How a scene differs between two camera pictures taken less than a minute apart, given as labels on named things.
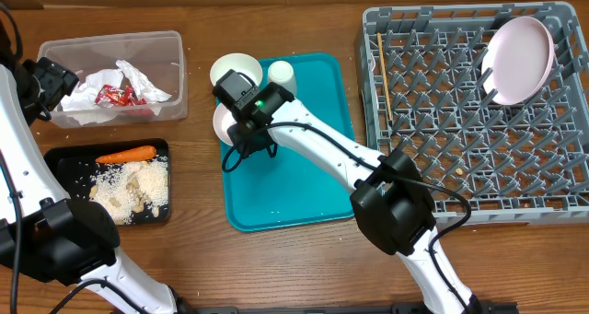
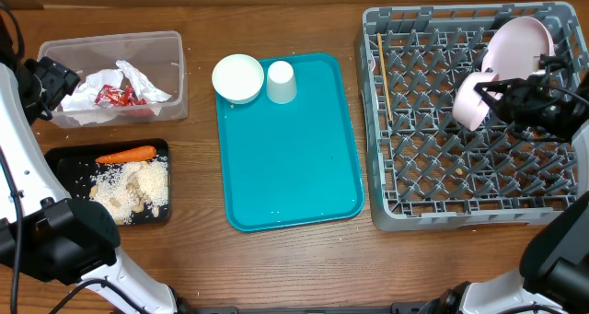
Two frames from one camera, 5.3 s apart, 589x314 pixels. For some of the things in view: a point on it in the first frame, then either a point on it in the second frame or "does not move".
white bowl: x=240 y=63 does not move
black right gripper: x=256 y=140 -> x=523 y=93
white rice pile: x=128 y=187 does not move
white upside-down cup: x=282 y=73 does not move
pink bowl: x=223 y=119 -> x=469 y=108
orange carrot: x=137 y=154 does not move
